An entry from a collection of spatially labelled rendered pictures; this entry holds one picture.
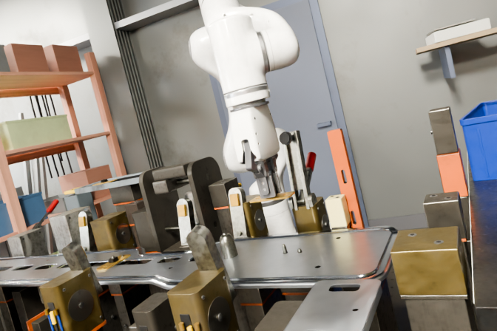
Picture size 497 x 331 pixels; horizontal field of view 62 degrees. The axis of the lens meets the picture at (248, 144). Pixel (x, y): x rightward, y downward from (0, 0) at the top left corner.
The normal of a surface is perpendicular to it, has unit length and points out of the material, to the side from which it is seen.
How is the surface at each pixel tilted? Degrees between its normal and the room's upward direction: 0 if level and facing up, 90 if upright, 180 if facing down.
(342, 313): 0
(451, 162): 90
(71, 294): 90
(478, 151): 90
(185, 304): 90
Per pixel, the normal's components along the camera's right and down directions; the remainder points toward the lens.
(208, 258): -0.39, 0.37
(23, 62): 0.89, -0.18
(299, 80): -0.35, 0.15
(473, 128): -0.58, 0.20
